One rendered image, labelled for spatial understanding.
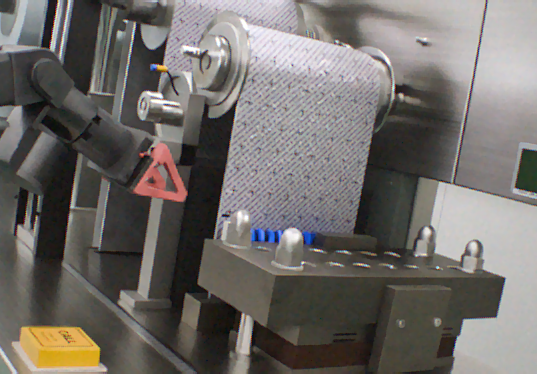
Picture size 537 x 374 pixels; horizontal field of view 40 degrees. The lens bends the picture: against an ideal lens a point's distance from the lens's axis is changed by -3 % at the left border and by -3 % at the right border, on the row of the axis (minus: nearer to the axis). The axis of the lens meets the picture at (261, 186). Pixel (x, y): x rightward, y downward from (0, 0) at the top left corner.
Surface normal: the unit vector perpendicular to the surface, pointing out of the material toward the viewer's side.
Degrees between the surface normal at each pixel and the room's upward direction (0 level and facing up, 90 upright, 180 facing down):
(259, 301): 90
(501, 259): 90
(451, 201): 90
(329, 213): 90
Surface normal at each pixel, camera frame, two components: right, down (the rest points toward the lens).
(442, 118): -0.83, -0.08
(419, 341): 0.54, 0.18
